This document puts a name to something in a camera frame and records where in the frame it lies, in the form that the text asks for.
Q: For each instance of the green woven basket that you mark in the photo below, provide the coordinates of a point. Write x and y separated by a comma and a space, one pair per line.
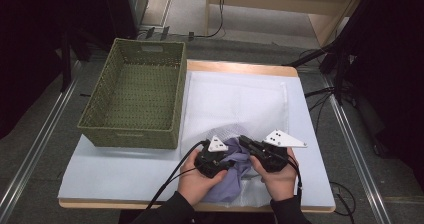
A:
100, 110

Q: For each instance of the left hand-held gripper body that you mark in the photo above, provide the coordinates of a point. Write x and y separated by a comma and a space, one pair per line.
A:
210, 162

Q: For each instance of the lavender garment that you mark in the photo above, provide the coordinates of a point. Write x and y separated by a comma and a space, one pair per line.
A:
230, 187

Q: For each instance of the metal floor rail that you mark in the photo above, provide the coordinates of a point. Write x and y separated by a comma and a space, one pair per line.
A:
353, 150
40, 134

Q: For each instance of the person's left hand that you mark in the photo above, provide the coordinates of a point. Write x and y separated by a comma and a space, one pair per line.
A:
193, 184

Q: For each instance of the black metal stand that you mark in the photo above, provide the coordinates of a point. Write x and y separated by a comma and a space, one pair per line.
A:
66, 60
338, 74

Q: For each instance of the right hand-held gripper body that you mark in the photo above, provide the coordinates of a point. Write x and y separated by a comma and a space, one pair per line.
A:
275, 157

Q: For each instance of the white mesh laundry bag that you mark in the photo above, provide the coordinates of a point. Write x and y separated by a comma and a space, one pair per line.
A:
233, 104

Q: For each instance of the person's right hand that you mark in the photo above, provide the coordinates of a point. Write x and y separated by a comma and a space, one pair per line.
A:
280, 184

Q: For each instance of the black cabinet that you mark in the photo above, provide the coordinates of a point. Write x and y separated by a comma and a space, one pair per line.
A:
126, 7

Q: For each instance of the wooden frame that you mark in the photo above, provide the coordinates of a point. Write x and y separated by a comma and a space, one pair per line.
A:
266, 2

